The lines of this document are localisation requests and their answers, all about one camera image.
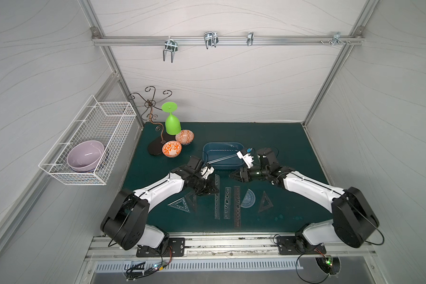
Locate brown tall triangle ruler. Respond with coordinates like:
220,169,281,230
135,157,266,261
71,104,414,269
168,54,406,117
184,191,197,213

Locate metal double hook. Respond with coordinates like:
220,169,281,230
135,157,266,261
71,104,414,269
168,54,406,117
163,39,178,63

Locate blue plastic storage box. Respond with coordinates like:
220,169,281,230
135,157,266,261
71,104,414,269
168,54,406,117
202,142,244,170

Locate metal wire cup stand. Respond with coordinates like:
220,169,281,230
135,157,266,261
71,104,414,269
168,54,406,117
129,86,175,156

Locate brown small triangle ruler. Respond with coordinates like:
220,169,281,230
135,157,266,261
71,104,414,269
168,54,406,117
258,191,273,213

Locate aluminium top rail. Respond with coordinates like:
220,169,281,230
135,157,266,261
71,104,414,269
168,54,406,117
92,35,365,47

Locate orange patterned bowl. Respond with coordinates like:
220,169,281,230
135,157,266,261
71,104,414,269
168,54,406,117
162,140,182,158

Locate metal wire hook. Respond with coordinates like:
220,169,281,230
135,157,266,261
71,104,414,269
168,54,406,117
204,31,219,49

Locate purple bowl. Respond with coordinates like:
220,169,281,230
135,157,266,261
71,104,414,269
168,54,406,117
66,140,105,172

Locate white wire basket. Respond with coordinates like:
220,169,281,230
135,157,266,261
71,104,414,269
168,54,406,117
39,96,136,186

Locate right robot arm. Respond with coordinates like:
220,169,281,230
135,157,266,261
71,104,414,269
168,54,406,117
230,148,379,253

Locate red blue patterned bowl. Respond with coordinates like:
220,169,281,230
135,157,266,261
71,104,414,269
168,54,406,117
175,130,195,146

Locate long clear stencil ruler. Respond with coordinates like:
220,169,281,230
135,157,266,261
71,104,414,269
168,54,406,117
214,174,220,220

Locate green plastic goblet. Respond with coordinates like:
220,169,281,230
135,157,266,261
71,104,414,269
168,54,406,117
162,102,182,136

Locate cables with circuit board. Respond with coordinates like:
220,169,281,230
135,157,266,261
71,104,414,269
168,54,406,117
124,244,173,281

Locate short clear stencil ruler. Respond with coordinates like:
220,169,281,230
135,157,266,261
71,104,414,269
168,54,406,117
224,187,231,220

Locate thin clear straight ruler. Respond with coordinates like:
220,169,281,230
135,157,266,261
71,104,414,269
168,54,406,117
207,151,250,164

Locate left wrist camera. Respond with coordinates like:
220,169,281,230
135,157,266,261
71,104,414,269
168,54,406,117
187,156,215,179

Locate clear small triangle ruler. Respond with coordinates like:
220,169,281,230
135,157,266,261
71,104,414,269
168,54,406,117
168,197,191,213

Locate clear protractor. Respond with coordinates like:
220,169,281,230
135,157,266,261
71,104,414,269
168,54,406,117
240,189,256,208

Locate brown stencil ruler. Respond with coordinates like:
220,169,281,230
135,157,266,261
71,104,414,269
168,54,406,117
234,186,241,228

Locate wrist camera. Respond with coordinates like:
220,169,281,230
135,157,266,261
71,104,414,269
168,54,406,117
236,148,256,169
187,156,215,179

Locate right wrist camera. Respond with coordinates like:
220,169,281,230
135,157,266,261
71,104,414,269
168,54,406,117
236,148,256,169

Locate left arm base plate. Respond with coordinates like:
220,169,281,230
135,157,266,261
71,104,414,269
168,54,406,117
136,237,185,258

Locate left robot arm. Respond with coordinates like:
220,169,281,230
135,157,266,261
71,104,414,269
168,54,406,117
100,165,219,254

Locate black cable right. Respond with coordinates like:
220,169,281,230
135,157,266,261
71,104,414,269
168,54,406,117
273,232,336,284

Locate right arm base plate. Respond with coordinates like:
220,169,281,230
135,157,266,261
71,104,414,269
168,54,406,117
273,234,327,255

